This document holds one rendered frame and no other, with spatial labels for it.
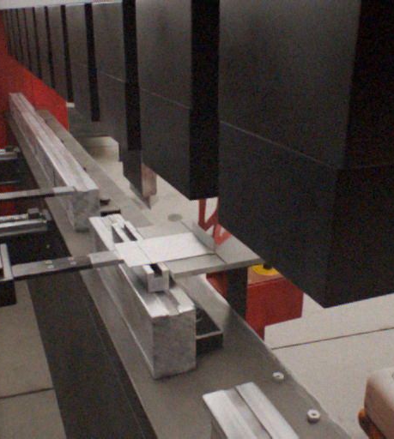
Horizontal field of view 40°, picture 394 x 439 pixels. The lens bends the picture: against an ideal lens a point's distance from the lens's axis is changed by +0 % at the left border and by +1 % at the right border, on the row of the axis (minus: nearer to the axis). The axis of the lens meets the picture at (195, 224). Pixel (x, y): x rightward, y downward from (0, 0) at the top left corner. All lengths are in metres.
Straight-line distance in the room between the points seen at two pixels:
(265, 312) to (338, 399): 0.97
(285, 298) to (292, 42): 0.99
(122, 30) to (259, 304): 0.76
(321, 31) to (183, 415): 0.51
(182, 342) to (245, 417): 0.21
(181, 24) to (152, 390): 0.46
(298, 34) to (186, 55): 0.16
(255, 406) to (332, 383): 1.69
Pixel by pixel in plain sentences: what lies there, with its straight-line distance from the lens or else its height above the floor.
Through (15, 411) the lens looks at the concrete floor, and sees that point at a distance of 2.15.
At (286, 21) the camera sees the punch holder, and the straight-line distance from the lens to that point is 0.32.
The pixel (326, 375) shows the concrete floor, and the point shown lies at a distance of 2.28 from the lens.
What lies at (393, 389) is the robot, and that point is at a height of 0.28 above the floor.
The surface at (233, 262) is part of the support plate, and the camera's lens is 0.77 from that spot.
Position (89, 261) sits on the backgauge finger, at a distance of 0.77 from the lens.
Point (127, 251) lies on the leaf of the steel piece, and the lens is 0.80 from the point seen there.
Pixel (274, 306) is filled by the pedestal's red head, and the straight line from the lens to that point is 1.25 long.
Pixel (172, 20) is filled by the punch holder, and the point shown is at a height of 1.32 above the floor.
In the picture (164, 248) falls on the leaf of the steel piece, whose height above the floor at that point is 1.00.
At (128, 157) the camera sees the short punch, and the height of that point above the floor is 1.14.
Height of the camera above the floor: 1.33
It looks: 21 degrees down
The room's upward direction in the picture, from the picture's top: straight up
